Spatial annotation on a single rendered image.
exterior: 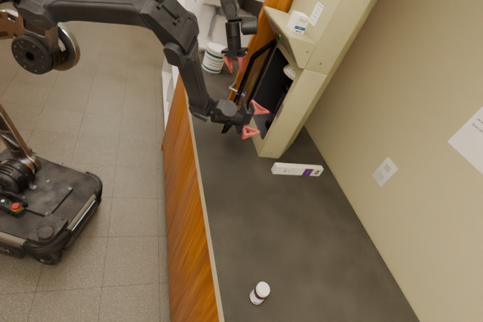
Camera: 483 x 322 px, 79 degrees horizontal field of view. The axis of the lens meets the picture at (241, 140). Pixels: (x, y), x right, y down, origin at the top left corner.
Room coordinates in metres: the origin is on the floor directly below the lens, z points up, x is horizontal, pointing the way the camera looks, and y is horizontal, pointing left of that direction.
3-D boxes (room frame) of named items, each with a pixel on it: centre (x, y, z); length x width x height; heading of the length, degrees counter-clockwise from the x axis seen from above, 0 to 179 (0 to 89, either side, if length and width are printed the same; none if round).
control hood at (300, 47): (1.22, 0.02, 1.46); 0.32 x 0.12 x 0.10; 28
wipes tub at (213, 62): (1.76, 0.38, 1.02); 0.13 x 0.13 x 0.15
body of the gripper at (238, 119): (0.91, 0.05, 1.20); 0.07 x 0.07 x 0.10; 28
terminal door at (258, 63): (1.22, 0.07, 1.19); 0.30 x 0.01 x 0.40; 172
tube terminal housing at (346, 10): (1.31, -0.14, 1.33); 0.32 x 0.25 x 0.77; 28
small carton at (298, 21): (1.16, -0.01, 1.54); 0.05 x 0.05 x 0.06; 36
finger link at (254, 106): (0.95, -0.01, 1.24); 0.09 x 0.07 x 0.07; 118
